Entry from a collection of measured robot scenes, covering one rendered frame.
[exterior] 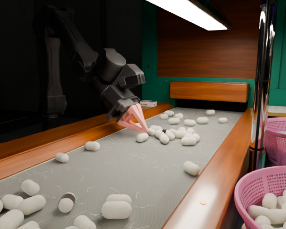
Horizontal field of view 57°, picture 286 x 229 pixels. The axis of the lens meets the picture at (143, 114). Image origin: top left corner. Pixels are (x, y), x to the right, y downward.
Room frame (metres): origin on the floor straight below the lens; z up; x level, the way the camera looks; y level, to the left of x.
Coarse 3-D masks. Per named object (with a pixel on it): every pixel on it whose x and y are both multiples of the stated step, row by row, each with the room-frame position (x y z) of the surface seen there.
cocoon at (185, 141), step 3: (183, 138) 0.60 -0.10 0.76; (186, 138) 0.60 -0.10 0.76; (189, 138) 0.60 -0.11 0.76; (192, 138) 0.60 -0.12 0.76; (183, 141) 0.60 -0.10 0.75; (186, 141) 0.59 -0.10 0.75; (189, 141) 0.59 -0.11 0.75; (192, 141) 0.59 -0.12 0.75; (195, 141) 0.60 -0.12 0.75; (183, 144) 0.60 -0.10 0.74; (186, 144) 0.60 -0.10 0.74; (189, 144) 0.60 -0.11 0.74; (192, 144) 0.60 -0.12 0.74
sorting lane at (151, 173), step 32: (192, 128) 0.77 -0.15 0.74; (224, 128) 0.77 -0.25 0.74; (96, 160) 0.50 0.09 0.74; (128, 160) 0.50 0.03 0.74; (160, 160) 0.50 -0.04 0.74; (192, 160) 0.50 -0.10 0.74; (0, 192) 0.37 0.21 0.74; (64, 192) 0.37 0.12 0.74; (96, 192) 0.37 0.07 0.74; (128, 192) 0.37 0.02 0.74; (160, 192) 0.37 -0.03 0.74; (64, 224) 0.29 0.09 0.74; (96, 224) 0.29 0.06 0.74; (128, 224) 0.29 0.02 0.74; (160, 224) 0.29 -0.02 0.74
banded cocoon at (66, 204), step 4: (68, 192) 0.33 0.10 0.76; (60, 200) 0.31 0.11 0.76; (64, 200) 0.31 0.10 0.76; (68, 200) 0.31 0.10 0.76; (60, 204) 0.31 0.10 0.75; (64, 204) 0.31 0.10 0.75; (68, 204) 0.31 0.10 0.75; (72, 204) 0.31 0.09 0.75; (60, 208) 0.31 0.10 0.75; (64, 208) 0.31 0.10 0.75; (68, 208) 0.31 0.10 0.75; (64, 212) 0.31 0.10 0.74
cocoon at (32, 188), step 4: (28, 180) 0.37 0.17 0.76; (24, 184) 0.36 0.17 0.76; (28, 184) 0.36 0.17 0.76; (32, 184) 0.36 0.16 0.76; (36, 184) 0.36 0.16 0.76; (24, 188) 0.36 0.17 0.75; (28, 188) 0.35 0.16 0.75; (32, 188) 0.35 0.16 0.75; (36, 188) 0.36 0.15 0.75; (28, 192) 0.35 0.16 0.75; (32, 192) 0.35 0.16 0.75; (36, 192) 0.36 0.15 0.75
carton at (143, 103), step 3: (141, 102) 1.05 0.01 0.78; (144, 102) 1.04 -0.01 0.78; (147, 102) 1.03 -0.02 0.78; (150, 102) 1.03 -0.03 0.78; (153, 102) 1.03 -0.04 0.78; (156, 102) 1.05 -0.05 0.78; (141, 105) 1.05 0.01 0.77; (144, 105) 1.04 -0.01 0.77; (147, 105) 1.03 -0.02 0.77; (150, 105) 1.03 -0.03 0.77; (153, 105) 1.03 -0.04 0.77; (156, 105) 1.05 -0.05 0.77
